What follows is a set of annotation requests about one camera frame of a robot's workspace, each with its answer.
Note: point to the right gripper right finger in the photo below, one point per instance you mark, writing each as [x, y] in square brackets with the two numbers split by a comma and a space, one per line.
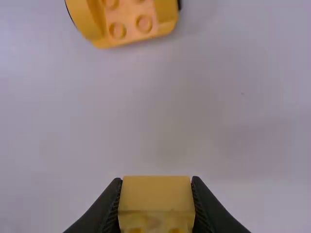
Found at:
[213, 213]

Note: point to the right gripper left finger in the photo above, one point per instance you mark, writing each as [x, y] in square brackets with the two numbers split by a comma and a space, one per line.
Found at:
[97, 213]

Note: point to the yellow toy brick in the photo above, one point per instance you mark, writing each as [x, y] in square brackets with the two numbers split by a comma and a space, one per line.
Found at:
[155, 199]

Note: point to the yellow toy car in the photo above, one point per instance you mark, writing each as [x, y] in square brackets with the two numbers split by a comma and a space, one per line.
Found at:
[126, 21]

